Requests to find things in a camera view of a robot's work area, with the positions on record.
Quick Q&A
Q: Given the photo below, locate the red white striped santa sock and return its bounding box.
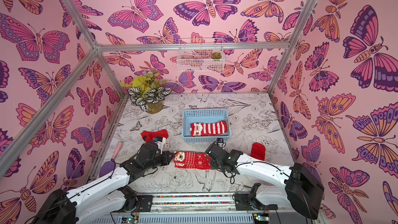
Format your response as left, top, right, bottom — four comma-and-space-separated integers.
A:
190, 120, 228, 136

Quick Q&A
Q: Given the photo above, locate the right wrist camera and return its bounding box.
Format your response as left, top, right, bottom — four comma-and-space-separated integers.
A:
216, 138, 226, 148

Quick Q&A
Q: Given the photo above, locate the purple pink garden trowel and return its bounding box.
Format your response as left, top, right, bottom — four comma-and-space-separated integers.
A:
99, 142, 123, 177

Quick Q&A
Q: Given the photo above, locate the small green succulent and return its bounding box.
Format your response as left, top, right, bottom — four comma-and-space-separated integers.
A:
211, 52, 222, 60

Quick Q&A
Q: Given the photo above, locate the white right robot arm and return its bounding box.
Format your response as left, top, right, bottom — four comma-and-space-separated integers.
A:
205, 143, 324, 220

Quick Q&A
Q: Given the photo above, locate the aluminium frame profile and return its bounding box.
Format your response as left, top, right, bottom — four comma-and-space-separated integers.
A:
1, 0, 318, 175

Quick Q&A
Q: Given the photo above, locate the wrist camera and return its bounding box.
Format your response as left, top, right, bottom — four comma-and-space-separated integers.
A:
216, 138, 226, 148
153, 136, 167, 153

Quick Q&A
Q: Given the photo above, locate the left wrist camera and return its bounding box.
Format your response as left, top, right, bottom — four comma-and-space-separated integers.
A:
153, 136, 167, 153

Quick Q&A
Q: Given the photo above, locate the glass vase with plant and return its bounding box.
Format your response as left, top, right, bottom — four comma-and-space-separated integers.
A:
120, 72, 172, 114

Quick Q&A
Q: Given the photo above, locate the red snowflake patterned sock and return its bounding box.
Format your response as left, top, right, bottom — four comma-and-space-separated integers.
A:
141, 129, 169, 143
250, 142, 266, 161

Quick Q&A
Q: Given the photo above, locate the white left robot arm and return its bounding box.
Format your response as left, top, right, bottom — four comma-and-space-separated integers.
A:
31, 142, 175, 224

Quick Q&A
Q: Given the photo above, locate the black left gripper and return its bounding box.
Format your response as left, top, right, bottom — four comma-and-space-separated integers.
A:
144, 150, 176, 171

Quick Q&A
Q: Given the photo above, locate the white wire wall basket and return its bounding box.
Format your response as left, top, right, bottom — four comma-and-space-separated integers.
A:
175, 37, 225, 73

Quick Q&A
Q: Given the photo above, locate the red santa snowflake sock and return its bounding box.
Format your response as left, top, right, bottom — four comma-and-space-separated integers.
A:
174, 151, 211, 170

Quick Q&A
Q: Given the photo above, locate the light blue plastic basket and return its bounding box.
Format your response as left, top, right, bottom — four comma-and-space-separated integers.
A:
181, 108, 232, 143

